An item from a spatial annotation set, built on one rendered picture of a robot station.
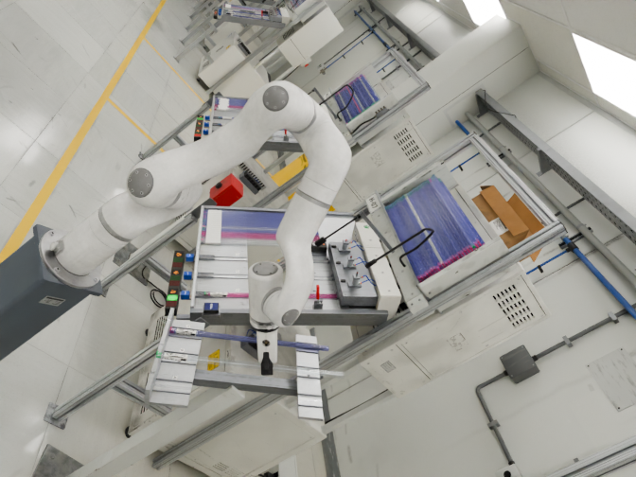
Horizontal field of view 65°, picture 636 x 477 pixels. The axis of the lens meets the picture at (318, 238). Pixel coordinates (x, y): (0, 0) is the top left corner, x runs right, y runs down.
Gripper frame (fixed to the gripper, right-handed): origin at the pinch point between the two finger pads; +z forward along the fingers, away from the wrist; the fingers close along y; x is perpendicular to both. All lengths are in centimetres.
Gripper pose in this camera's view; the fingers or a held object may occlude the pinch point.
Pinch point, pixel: (267, 365)
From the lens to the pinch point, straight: 139.5
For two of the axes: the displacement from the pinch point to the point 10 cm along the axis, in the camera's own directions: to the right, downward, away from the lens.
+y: -0.6, -5.0, 8.6
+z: -0.4, 8.7, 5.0
